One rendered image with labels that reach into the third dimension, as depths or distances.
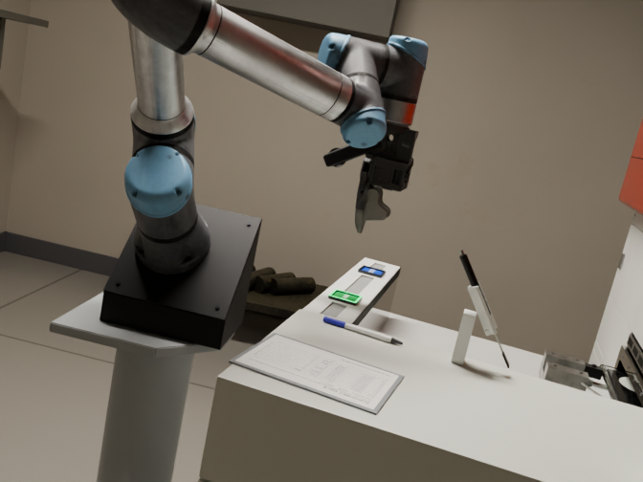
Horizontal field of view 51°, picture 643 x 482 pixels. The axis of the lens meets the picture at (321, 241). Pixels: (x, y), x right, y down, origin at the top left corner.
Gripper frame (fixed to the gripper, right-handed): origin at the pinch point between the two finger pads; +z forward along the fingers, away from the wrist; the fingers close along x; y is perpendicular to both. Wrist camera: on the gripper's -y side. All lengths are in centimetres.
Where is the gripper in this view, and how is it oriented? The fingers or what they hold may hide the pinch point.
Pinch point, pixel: (357, 225)
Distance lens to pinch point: 130.3
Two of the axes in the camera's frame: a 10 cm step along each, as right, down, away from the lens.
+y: 9.4, 2.5, -2.3
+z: -2.0, 9.6, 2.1
